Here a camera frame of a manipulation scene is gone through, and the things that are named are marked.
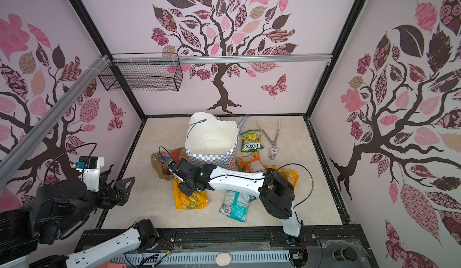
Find yellow mango gummy bag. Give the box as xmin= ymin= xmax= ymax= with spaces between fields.
xmin=173 ymin=178 xmax=209 ymax=210

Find aluminium rail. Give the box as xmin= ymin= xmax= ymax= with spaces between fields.
xmin=1 ymin=55 xmax=110 ymax=187
xmin=112 ymin=54 xmax=333 ymax=64

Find beige oval sticker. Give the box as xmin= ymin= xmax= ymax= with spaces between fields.
xmin=216 ymin=253 xmax=232 ymax=267

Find orange snack bag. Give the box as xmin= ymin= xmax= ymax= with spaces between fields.
xmin=236 ymin=151 xmax=267 ymax=173

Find teal snack bag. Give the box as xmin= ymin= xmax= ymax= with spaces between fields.
xmin=219 ymin=190 xmax=256 ymax=223

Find metal kitchen tongs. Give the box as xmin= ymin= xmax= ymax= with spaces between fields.
xmin=256 ymin=119 xmax=282 ymax=161

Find yellow snack bag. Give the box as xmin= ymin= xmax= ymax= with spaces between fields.
xmin=268 ymin=166 xmax=299 ymax=187

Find blue checkered paper bag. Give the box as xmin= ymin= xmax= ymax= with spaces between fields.
xmin=185 ymin=112 xmax=249 ymax=169

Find aluminium rail back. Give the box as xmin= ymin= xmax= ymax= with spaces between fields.
xmin=112 ymin=54 xmax=333 ymax=64

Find aluminium rail left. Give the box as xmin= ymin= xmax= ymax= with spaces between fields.
xmin=1 ymin=55 xmax=110 ymax=187

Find black wire basket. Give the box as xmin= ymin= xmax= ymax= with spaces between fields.
xmin=98 ymin=52 xmax=183 ymax=92

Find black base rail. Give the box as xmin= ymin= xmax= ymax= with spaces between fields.
xmin=75 ymin=225 xmax=361 ymax=254

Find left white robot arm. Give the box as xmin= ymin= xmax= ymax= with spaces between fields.
xmin=1 ymin=175 xmax=159 ymax=268

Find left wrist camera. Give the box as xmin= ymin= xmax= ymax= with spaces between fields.
xmin=75 ymin=156 xmax=105 ymax=192

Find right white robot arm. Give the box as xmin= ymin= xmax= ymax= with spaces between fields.
xmin=170 ymin=159 xmax=304 ymax=246

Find red object bottom edge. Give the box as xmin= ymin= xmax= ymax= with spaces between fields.
xmin=97 ymin=262 xmax=127 ymax=268

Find black round knob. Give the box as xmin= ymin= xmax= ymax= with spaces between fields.
xmin=331 ymin=247 xmax=358 ymax=262

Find green yellow fox candy bag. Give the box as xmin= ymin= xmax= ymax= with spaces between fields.
xmin=241 ymin=130 xmax=264 ymax=153

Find white vented cable duct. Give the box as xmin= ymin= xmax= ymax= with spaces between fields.
xmin=110 ymin=251 xmax=293 ymax=268

